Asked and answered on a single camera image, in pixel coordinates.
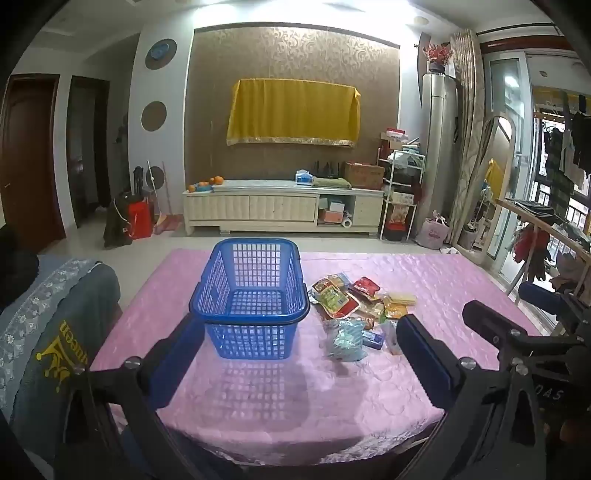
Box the wooden drying rack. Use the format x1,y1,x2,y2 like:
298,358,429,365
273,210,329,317
494,198,591,324

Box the red hanging cloth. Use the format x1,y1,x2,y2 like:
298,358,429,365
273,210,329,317
513,226,550,264

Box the pink quilted tablecloth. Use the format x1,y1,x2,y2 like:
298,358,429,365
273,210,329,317
90,248,541,467

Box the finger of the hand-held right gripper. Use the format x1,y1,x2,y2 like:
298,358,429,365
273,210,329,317
463,300,586,365
516,281,591,320

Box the large red green snack packet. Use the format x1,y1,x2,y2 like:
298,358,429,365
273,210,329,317
310,276,362,320

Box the plain round wall decor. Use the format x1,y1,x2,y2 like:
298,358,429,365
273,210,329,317
141,100,168,132

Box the pink bag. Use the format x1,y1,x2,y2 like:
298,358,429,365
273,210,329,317
416,217,450,250

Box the black hanging gloves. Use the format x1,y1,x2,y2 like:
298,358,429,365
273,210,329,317
526,249,552,283

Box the cardboard box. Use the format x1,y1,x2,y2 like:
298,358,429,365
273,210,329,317
344,161,386,190

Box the cracker packet green end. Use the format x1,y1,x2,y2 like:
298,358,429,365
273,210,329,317
344,302,387,330

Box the boxes in cabinet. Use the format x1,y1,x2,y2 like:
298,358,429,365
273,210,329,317
318,196,347,224

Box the teal snack packet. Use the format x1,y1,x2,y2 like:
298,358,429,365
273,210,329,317
323,319,366,361

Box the dark open doorway frame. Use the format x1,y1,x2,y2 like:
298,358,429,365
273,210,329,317
67,76,112,229

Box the red flower vase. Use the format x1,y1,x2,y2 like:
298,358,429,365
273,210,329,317
422,42,454,75

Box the patterned beige curtain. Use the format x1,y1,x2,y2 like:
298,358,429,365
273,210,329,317
450,30,485,245

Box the brown wooden door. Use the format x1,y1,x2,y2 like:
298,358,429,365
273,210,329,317
0,74,65,252

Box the grey printed sofa cover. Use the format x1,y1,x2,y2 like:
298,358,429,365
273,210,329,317
0,254,122,462

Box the silver standing air conditioner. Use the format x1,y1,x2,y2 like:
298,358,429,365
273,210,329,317
422,71,460,241

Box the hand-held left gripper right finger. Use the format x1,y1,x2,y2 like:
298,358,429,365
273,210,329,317
394,314,548,480

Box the small red snack packet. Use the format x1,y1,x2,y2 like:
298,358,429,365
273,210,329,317
353,276,382,298

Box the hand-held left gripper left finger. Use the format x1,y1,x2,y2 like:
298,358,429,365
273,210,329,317
65,314,208,480

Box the hanging balcony clothes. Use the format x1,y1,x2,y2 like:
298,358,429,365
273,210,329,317
545,95,591,190

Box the black bag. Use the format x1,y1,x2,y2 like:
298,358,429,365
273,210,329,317
102,191,134,247

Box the cream television cabinet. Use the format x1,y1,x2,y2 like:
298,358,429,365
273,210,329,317
182,179,385,238

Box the white shelf rack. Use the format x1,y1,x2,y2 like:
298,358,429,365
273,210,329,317
378,134,426,241

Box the glass sliding door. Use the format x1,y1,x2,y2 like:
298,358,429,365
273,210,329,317
485,48,539,282

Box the pink broom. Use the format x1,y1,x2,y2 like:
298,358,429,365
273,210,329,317
154,161,183,234

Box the red bag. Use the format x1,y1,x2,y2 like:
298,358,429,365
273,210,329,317
128,198,154,240

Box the blue plastic basket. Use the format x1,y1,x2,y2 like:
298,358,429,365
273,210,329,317
189,237,311,361

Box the arched standing mirror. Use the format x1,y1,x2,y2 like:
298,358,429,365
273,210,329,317
462,115,519,266

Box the round wall decor blue plate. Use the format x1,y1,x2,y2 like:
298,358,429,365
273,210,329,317
145,38,177,70

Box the yellow cloth cover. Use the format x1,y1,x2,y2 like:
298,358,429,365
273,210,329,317
226,78,362,148

